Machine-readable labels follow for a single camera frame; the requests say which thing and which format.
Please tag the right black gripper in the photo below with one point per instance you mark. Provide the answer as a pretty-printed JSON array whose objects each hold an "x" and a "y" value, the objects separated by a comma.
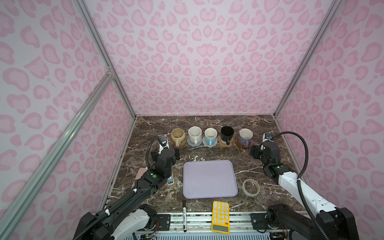
[{"x": 255, "y": 149}]

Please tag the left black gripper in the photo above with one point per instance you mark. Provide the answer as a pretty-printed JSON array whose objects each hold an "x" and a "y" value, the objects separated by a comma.
[{"x": 176, "y": 155}]

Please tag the beige ceramic mug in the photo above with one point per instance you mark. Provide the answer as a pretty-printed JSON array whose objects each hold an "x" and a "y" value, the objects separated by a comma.
[{"x": 178, "y": 137}]

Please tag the white mug lavender handle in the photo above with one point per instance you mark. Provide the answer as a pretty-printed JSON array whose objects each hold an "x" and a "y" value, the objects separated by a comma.
[{"x": 245, "y": 136}]

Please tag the white speckled mug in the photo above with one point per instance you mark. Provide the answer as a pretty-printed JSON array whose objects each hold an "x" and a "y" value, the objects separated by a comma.
[{"x": 195, "y": 134}]

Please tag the black mug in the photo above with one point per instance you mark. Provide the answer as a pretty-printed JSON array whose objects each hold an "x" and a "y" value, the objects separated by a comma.
[{"x": 227, "y": 135}]

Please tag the cork paw-shaped coaster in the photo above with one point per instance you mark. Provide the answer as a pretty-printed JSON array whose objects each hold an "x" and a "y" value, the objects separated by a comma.
[{"x": 223, "y": 144}]

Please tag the white mug blue handle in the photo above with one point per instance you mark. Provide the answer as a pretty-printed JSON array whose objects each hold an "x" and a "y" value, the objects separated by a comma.
[{"x": 211, "y": 134}]

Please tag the blue-grey woven round coaster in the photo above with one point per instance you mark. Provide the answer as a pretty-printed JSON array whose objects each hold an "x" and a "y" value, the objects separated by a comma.
[{"x": 192, "y": 144}]

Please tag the brown round wooden coaster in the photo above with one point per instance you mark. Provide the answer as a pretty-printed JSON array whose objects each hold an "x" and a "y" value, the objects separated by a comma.
[{"x": 241, "y": 146}]

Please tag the multicolour woven round coaster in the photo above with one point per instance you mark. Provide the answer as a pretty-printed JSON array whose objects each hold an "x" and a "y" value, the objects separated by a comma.
[{"x": 208, "y": 145}]

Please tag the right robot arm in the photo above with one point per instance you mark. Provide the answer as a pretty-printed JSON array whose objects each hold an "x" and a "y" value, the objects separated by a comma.
[{"x": 325, "y": 221}]

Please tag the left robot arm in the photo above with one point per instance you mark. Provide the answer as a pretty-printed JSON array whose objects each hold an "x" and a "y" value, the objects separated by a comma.
[{"x": 125, "y": 216}]

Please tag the pink flat pad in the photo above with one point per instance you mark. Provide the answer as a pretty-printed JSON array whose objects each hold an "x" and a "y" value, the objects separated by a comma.
[{"x": 140, "y": 173}]

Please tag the clear tape roll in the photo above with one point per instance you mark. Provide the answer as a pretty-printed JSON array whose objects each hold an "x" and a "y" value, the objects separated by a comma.
[{"x": 251, "y": 188}]

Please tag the lavender plastic tray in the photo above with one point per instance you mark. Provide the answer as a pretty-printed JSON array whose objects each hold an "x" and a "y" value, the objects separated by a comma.
[{"x": 209, "y": 179}]

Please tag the black marker pen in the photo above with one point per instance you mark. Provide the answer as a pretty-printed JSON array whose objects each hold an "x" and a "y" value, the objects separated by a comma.
[{"x": 184, "y": 216}]

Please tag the yellow calculator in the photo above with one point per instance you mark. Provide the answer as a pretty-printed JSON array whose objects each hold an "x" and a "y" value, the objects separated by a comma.
[{"x": 220, "y": 217}]

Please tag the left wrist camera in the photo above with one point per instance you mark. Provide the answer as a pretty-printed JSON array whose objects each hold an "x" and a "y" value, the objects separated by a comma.
[{"x": 163, "y": 143}]

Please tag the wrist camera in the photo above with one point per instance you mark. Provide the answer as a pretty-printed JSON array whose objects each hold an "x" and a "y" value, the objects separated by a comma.
[
  {"x": 267, "y": 137},
  {"x": 163, "y": 143}
]

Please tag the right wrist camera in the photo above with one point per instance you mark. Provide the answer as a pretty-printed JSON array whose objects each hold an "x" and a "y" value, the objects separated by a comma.
[{"x": 267, "y": 137}]

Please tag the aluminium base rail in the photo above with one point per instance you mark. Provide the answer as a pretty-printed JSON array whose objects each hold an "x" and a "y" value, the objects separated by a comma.
[{"x": 200, "y": 221}]

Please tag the aluminium diagonal frame bar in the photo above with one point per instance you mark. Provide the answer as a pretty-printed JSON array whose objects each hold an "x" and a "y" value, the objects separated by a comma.
[{"x": 21, "y": 204}]

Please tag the aluminium frame corner post left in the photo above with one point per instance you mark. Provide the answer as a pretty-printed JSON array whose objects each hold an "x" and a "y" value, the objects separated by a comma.
[{"x": 91, "y": 26}]

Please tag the aluminium frame corner post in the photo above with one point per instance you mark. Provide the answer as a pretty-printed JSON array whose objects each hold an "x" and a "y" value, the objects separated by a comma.
[
  {"x": 91, "y": 26},
  {"x": 315, "y": 42}
]

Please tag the aluminium frame corner post right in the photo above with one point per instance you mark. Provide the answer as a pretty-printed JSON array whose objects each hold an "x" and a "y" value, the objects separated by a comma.
[{"x": 315, "y": 42}]

